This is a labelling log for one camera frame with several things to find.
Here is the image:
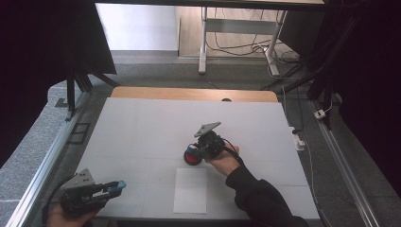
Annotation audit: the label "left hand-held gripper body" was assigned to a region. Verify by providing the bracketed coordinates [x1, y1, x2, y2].
[60, 168, 107, 217]

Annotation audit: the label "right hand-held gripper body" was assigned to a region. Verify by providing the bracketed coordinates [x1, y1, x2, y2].
[193, 121, 226, 160]

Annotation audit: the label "round red ink pad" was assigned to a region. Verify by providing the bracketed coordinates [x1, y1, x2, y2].
[183, 145, 204, 166]

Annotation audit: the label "person's right hand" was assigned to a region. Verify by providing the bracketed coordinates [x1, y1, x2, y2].
[204, 145, 242, 177]

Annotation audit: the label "person's left hand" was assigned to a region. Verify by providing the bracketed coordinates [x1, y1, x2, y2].
[46, 202, 102, 227]

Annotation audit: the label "white paper sheet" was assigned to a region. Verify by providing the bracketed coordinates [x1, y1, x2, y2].
[172, 167, 209, 215]

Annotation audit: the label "white table mat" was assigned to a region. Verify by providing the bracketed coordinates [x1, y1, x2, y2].
[76, 96, 321, 220]

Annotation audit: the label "black metal stand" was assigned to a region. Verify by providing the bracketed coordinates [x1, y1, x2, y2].
[64, 56, 121, 122]
[261, 62, 336, 131]

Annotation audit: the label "black curtain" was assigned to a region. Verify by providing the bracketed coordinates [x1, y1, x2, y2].
[280, 0, 401, 197]
[0, 0, 117, 168]

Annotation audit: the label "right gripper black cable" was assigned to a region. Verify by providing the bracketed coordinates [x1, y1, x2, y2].
[220, 137, 244, 166]

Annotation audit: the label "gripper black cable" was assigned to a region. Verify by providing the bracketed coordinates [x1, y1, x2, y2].
[42, 175, 76, 225]
[220, 137, 244, 166]

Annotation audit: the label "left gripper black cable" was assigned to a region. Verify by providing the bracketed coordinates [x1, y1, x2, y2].
[42, 175, 76, 225]

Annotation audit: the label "aluminium rail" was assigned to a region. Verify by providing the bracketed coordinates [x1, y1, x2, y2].
[308, 100, 379, 227]
[6, 91, 93, 227]

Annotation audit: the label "black floor cables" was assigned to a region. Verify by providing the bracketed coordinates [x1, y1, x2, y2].
[205, 8, 301, 65]

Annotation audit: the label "white metal desk frame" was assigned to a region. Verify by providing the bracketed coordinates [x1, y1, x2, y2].
[198, 6, 288, 78]

